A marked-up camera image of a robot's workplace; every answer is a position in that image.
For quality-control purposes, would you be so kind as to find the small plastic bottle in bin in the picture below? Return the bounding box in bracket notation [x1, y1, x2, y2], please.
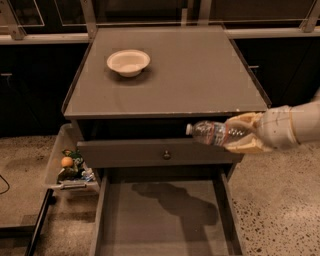
[82, 169, 96, 182]

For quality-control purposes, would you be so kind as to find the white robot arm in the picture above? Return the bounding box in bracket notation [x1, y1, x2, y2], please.
[225, 93, 320, 154]

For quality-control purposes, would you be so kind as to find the clear plastic storage bin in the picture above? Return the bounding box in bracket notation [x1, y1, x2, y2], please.
[44, 124, 100, 197]

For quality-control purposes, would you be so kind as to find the black cable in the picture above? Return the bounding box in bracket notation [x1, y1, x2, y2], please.
[0, 173, 11, 195]

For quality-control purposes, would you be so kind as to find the green snack bag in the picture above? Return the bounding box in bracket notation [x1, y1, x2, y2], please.
[58, 149, 84, 181]

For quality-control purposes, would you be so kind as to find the round metal drawer knob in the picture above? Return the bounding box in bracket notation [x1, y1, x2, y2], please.
[163, 150, 171, 160]

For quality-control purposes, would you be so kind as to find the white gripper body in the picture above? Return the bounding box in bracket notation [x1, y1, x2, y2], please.
[256, 106, 298, 150]

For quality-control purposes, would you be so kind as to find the black floor bar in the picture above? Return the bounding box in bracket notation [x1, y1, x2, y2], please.
[24, 189, 55, 256]

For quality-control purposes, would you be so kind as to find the grey open middle drawer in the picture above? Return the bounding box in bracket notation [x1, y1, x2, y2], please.
[89, 166, 247, 256]

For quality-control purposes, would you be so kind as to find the grey drawer cabinet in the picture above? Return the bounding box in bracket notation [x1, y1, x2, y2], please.
[61, 25, 272, 183]

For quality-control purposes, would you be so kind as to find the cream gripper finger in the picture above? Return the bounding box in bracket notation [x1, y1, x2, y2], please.
[224, 135, 272, 154]
[226, 112, 263, 131]

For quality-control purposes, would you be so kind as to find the metal railing frame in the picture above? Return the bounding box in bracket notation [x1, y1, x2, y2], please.
[0, 0, 320, 42]

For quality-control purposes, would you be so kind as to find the white paper bowl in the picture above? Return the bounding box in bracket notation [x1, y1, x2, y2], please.
[106, 49, 151, 77]

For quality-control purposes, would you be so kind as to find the orange fruit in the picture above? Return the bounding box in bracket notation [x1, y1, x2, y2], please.
[61, 157, 73, 167]

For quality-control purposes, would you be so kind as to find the grey upper drawer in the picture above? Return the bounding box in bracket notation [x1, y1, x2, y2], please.
[77, 138, 243, 168]

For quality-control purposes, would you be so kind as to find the clear plastic water bottle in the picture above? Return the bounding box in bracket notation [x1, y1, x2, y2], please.
[186, 121, 250, 146]

